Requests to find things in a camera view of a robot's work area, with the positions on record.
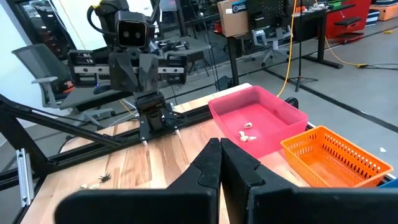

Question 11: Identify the yellow power cable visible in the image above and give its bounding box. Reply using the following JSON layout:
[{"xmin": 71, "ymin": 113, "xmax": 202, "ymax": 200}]
[{"xmin": 275, "ymin": 0, "xmax": 369, "ymax": 98}]

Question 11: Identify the orange crate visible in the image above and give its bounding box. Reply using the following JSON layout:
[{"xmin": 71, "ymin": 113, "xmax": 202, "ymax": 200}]
[{"xmin": 369, "ymin": 2, "xmax": 398, "ymax": 22}]

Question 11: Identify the blue plastic bin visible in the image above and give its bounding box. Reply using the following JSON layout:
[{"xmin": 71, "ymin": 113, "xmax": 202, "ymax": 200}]
[{"xmin": 377, "ymin": 177, "xmax": 398, "ymax": 189}]

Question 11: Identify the grey low table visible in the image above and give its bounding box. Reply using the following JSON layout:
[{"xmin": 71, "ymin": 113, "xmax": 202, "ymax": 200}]
[{"xmin": 58, "ymin": 86, "xmax": 135, "ymax": 110}]

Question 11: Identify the white office chair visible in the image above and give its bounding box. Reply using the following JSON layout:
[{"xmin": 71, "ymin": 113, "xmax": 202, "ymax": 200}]
[{"xmin": 251, "ymin": 26, "xmax": 292, "ymax": 68}]

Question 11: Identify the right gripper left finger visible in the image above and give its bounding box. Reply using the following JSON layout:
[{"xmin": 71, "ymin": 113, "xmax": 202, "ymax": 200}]
[{"xmin": 54, "ymin": 138, "xmax": 223, "ymax": 224}]

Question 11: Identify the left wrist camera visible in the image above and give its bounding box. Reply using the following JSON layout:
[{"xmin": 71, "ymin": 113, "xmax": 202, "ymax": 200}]
[{"xmin": 114, "ymin": 11, "xmax": 150, "ymax": 50}]

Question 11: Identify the black clamp tool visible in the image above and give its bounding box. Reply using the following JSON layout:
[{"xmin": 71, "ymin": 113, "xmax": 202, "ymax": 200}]
[{"xmin": 157, "ymin": 39, "xmax": 190, "ymax": 53}]

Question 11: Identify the black perforated panel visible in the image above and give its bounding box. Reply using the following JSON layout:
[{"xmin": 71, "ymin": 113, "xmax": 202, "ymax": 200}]
[{"xmin": 247, "ymin": 0, "xmax": 289, "ymax": 30}]

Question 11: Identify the red tool cabinet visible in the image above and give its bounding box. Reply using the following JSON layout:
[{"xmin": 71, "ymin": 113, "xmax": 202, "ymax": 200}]
[{"xmin": 325, "ymin": 0, "xmax": 373, "ymax": 40}]

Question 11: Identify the grey office chair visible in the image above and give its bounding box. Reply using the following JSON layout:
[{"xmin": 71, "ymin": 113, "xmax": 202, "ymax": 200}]
[{"xmin": 11, "ymin": 43, "xmax": 116, "ymax": 130}]

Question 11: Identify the black tripod stand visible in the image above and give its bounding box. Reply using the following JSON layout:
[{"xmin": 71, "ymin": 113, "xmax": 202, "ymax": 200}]
[{"xmin": 287, "ymin": 0, "xmax": 320, "ymax": 93}]

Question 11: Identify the black aluminium rig frame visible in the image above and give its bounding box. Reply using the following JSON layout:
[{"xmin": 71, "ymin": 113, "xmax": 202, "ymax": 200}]
[{"xmin": 0, "ymin": 93, "xmax": 218, "ymax": 224}]

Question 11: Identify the dark computer mouse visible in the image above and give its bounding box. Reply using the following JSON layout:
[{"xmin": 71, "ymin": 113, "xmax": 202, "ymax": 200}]
[{"xmin": 93, "ymin": 83, "xmax": 113, "ymax": 95}]

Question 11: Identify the brown cardboard box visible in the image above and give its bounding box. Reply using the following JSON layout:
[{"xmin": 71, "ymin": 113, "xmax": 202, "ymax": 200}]
[{"xmin": 216, "ymin": 0, "xmax": 250, "ymax": 38}]

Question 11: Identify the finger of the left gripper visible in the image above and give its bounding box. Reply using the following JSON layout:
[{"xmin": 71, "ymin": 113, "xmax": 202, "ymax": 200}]
[
  {"xmin": 108, "ymin": 52, "xmax": 140, "ymax": 93},
  {"xmin": 138, "ymin": 53, "xmax": 160, "ymax": 93}
]

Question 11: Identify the silver frame bracket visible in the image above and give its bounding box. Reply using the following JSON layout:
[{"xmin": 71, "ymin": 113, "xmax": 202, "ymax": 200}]
[{"xmin": 16, "ymin": 147, "xmax": 34, "ymax": 208}]

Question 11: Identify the pink plastic bin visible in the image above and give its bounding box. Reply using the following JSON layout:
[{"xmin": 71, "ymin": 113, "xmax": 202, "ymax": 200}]
[{"xmin": 207, "ymin": 85, "xmax": 309, "ymax": 159}]

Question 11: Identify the black edge clamp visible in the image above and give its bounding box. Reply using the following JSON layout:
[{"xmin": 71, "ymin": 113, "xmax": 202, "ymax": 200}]
[{"xmin": 284, "ymin": 96, "xmax": 300, "ymax": 110}]

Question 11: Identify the orange plastic basket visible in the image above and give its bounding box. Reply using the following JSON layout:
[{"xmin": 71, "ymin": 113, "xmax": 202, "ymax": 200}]
[{"xmin": 280, "ymin": 125, "xmax": 394, "ymax": 189}]

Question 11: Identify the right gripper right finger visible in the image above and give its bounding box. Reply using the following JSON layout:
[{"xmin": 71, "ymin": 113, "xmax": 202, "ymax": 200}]
[{"xmin": 220, "ymin": 138, "xmax": 398, "ymax": 224}]

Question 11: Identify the black toy spider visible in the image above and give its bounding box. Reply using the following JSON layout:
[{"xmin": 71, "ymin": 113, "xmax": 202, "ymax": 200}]
[{"xmin": 98, "ymin": 172, "xmax": 113, "ymax": 184}]

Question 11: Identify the black desk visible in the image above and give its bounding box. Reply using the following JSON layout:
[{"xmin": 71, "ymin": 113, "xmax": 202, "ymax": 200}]
[{"xmin": 214, "ymin": 2, "xmax": 357, "ymax": 86}]

